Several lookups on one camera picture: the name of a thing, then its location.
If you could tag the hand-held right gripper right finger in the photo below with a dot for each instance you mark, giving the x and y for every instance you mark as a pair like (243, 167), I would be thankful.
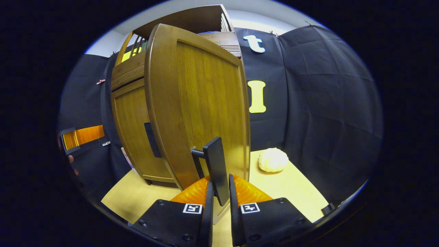
(235, 223)

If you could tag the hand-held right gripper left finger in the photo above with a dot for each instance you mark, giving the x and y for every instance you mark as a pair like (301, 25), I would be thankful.
(206, 223)

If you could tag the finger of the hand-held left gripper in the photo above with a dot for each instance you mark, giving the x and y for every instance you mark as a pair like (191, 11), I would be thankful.
(89, 134)

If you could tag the wooden shoe cabinet door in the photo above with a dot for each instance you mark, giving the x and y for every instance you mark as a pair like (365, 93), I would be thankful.
(202, 103)
(132, 120)

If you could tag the wooden double-door shoe cabinet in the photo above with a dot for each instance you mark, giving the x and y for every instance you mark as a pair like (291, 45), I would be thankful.
(185, 19)

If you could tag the white bumpy round object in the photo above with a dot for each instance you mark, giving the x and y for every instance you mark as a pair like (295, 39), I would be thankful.
(273, 160)

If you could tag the small black table clamp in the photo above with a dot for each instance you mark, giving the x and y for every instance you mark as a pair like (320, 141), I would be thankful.
(328, 208)

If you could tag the black backdrop cloth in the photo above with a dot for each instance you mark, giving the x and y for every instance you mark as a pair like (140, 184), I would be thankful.
(325, 103)

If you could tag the blue cloth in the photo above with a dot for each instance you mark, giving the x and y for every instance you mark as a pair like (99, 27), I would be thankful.
(208, 32)

